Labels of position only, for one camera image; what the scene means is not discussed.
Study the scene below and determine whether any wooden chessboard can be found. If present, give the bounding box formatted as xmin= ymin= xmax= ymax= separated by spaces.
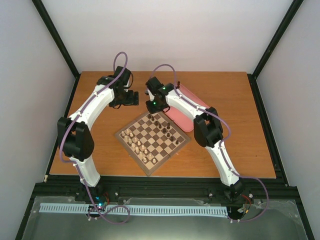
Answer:
xmin=115 ymin=112 xmax=190 ymax=177

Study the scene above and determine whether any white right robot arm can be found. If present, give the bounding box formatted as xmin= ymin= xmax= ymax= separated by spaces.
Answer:
xmin=145 ymin=77 xmax=244 ymax=203

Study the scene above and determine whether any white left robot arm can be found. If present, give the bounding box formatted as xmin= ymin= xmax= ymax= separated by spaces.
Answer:
xmin=57 ymin=66 xmax=139 ymax=202

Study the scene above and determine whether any pink tray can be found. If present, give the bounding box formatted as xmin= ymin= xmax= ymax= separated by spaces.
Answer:
xmin=165 ymin=84 xmax=209 ymax=133

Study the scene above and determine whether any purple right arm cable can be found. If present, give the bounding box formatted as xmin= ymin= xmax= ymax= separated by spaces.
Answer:
xmin=149 ymin=64 xmax=270 ymax=223

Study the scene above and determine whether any light blue cable duct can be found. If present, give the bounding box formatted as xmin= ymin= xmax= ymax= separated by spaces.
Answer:
xmin=39 ymin=203 xmax=228 ymax=218

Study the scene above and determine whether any black aluminium frame rail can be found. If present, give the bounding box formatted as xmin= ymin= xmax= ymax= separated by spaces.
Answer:
xmin=31 ymin=175 xmax=301 ymax=205

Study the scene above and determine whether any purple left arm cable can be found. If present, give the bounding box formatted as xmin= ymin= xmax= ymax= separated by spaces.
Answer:
xmin=59 ymin=51 xmax=131 ymax=227

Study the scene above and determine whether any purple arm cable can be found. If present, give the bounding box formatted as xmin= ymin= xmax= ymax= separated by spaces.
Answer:
xmin=59 ymin=51 xmax=131 ymax=227
xmin=149 ymin=64 xmax=270 ymax=223

